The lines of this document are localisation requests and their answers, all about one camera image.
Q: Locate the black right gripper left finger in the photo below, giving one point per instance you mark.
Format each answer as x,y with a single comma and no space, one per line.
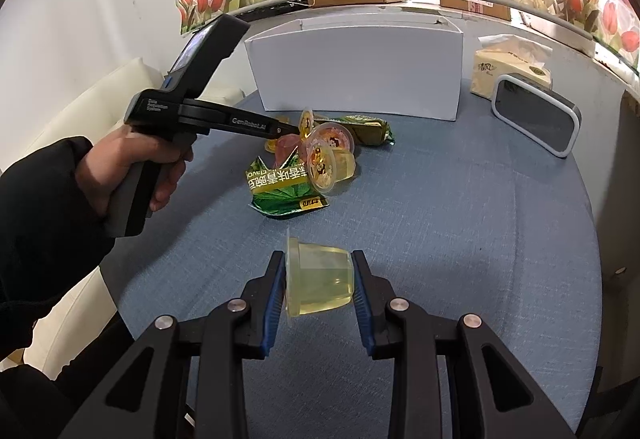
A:
176,367

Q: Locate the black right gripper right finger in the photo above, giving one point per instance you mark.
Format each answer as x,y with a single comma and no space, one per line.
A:
452,378

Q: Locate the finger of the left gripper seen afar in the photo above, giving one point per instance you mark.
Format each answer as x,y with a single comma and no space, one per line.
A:
280,128

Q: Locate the yellow jelly cup cartoon lid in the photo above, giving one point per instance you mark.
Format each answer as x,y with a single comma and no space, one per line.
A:
327,165

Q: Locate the yellow jelly cup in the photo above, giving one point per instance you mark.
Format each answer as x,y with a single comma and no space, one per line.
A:
318,278

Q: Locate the black left sleeve forearm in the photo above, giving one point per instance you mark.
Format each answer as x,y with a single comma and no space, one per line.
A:
51,237

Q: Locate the person's left hand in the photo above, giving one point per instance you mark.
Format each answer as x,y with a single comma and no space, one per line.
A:
107,163

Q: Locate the pink jelly cup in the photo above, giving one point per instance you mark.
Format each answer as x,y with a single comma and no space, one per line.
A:
285,146

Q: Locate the pink jelly cup lidded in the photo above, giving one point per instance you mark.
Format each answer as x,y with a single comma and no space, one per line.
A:
336,135

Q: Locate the green snack packet front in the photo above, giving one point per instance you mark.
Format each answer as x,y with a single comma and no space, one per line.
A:
283,191

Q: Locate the green snack packet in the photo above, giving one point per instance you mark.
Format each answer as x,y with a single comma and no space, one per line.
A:
367,130
283,191

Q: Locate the green snack packet back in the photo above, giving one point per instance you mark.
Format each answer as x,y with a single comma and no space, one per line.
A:
367,130

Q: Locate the cream white sofa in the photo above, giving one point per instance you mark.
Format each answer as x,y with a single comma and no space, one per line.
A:
82,334

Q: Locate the white storage box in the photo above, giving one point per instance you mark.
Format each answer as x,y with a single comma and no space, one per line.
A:
384,63

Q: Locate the cardboard box on ledge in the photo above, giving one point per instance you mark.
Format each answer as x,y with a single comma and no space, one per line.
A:
490,9

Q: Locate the tissue box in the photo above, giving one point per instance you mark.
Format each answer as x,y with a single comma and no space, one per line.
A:
508,54

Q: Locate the black white digital clock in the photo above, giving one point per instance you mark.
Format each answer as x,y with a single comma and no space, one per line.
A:
538,112

